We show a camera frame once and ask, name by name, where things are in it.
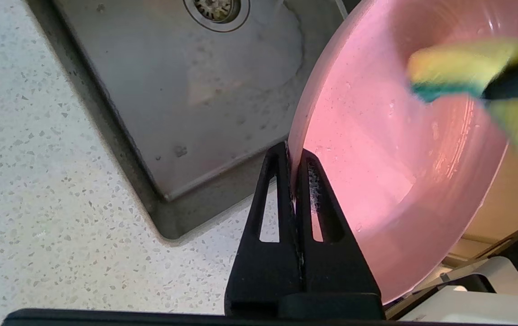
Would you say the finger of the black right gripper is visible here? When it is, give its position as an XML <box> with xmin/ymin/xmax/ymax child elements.
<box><xmin>481</xmin><ymin>41</ymin><xmax>518</xmax><ymax>101</ymax></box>

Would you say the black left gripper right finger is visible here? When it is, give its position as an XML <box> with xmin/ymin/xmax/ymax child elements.
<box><xmin>295</xmin><ymin>149</ymin><xmax>384</xmax><ymax>317</ymax></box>

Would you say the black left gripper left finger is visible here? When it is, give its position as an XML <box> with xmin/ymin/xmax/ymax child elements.
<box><xmin>225</xmin><ymin>141</ymin><xmax>304</xmax><ymax>316</ymax></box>

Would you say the yellow fish-shaped sponge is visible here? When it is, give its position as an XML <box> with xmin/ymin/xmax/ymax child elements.
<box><xmin>408</xmin><ymin>38</ymin><xmax>518</xmax><ymax>157</ymax></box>

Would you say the large pink plate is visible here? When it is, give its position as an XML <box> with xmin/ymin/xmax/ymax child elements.
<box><xmin>288</xmin><ymin>0</ymin><xmax>518</xmax><ymax>305</ymax></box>

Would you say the stainless steel sink basin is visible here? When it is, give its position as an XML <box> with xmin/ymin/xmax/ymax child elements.
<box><xmin>24</xmin><ymin>0</ymin><xmax>361</xmax><ymax>240</ymax></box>

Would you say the round metal drain strainer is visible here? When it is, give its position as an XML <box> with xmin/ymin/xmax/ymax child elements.
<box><xmin>183</xmin><ymin>0</ymin><xmax>251</xmax><ymax>33</ymax></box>

